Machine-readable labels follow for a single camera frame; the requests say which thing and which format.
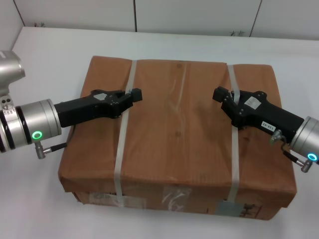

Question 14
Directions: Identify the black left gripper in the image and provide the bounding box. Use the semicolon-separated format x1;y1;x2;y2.
54;88;144;128

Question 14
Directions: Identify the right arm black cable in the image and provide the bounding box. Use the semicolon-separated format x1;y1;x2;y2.
270;129;314;173

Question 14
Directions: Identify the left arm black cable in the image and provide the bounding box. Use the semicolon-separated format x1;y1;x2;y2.
36;125;76;160

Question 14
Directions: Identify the brown paper box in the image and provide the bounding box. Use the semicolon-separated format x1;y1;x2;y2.
57;55;298;221

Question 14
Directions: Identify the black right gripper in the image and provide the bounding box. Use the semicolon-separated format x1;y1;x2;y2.
212;86;306;144

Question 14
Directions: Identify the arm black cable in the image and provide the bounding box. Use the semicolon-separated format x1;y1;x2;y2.
36;125;76;160
270;129;314;173

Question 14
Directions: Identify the white plastic packing strap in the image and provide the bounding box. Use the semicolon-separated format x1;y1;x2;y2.
225;64;241;202
113;59;138;207

